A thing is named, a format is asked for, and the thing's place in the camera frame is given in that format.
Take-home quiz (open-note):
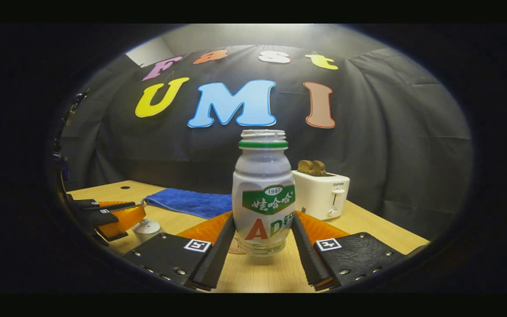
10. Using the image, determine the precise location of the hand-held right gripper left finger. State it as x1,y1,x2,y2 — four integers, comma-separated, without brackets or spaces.
124,211,236,291

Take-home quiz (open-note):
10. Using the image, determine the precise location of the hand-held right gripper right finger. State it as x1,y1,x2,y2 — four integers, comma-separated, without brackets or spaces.
291,210,408,290

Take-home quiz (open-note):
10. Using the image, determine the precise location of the round brown coaster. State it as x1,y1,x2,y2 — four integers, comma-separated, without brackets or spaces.
228,236,247,255

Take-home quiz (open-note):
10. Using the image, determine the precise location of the white teacup lid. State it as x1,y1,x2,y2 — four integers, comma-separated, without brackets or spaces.
131,219,162,235

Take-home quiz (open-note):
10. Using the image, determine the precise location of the white water bottle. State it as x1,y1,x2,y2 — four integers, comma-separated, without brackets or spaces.
232,129,296,257

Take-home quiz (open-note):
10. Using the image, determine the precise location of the blue towel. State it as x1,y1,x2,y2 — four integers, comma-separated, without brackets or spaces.
143,188,233,220

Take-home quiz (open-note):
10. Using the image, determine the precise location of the white toaster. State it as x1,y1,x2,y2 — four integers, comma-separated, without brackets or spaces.
292,170,351,221

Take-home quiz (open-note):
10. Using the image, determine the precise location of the black backdrop cloth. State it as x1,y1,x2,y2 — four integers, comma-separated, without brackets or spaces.
60,44,474,240

